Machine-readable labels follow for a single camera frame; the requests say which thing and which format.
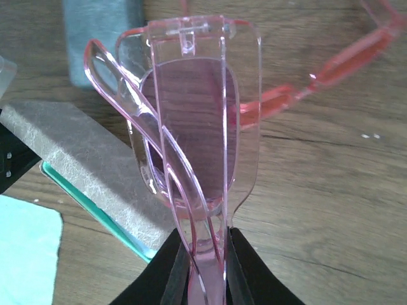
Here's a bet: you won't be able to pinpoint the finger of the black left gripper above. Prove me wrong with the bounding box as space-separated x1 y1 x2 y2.
111 229 190 305

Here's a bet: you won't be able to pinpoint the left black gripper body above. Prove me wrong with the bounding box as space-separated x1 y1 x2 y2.
1 110 41 194

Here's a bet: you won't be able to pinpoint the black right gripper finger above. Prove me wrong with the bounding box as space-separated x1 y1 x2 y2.
226 227 304 305

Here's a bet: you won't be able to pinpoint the light blue cloth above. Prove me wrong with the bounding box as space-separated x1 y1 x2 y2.
1 195 63 304

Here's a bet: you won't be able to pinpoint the green glasses case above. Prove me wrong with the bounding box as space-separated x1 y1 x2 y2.
1 100 175 261

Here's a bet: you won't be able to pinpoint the blue-grey glasses case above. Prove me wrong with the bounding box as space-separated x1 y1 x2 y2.
62 0 146 90

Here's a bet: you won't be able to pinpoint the pink sunglasses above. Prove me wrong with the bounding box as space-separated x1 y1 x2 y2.
84 15 262 304

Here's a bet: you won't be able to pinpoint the red sunglasses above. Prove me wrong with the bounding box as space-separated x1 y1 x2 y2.
228 1 406 130

